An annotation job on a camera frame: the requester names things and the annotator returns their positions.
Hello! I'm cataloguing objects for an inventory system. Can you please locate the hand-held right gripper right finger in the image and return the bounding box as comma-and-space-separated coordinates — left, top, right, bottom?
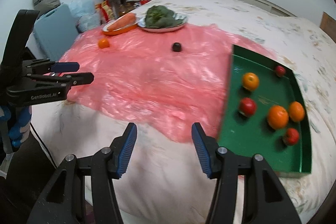
191, 122, 302, 224

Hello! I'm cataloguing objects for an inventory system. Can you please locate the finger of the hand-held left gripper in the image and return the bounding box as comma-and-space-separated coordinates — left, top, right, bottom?
24, 59, 80, 75
27, 72, 95, 87

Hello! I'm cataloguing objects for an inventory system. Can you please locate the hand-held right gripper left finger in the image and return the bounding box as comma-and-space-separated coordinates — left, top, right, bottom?
26, 122, 138, 224

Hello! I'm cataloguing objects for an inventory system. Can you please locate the green rectangular tray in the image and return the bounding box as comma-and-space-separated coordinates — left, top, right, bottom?
217, 44, 313, 178

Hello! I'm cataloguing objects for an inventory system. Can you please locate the person's left hand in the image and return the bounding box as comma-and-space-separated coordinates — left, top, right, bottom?
0, 105, 33, 148

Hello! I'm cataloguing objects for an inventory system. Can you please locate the light blue suitcase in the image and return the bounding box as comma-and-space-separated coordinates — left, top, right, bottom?
33, 3, 80, 58

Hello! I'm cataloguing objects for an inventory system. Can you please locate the white plastic bag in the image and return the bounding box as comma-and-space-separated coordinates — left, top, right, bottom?
76, 14, 101, 34

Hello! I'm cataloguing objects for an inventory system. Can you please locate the white orange-rimmed plate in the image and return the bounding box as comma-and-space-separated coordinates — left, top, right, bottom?
102, 18, 139, 36

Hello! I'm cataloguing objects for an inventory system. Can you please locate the light blue plastic bag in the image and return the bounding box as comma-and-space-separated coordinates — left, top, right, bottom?
69, 0, 96, 17

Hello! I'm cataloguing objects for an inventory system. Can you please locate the pink plastic sheet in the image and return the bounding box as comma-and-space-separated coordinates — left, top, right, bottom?
58, 23, 279, 144

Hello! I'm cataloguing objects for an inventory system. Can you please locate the red printed rice bag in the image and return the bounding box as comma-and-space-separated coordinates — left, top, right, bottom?
95, 0, 116, 24

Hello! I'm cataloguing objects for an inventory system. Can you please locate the carrot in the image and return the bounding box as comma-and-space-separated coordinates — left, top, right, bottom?
107, 13, 136, 31

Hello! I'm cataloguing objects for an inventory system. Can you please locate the white blue-rimmed plate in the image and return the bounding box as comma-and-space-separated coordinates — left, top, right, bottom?
138, 13, 189, 33

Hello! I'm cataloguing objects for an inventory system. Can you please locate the green leafy vegetable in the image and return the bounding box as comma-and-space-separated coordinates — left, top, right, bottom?
145, 5, 184, 29

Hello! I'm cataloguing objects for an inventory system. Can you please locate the wooden headboard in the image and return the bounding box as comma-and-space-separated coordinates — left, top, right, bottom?
320, 11, 336, 43

